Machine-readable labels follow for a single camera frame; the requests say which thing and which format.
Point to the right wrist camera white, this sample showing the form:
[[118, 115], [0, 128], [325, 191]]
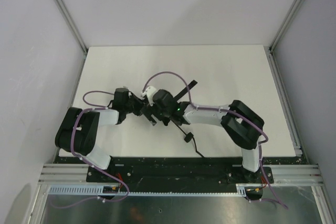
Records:
[[149, 93]]

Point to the left aluminium frame post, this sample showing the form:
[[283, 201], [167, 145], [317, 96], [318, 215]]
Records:
[[71, 25]]

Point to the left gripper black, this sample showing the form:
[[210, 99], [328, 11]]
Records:
[[137, 106]]

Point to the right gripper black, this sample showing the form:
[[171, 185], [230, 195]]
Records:
[[153, 114]]

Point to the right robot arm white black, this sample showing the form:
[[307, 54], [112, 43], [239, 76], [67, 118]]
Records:
[[241, 123]]

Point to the left aluminium table rail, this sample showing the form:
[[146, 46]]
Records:
[[74, 95]]

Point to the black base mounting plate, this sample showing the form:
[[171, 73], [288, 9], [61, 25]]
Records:
[[229, 170]]

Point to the aluminium frame post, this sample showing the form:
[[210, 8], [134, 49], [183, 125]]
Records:
[[290, 16], [71, 25]]

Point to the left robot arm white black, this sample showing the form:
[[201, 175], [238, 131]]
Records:
[[78, 131]]

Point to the right aluminium frame post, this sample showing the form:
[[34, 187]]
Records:
[[290, 16]]

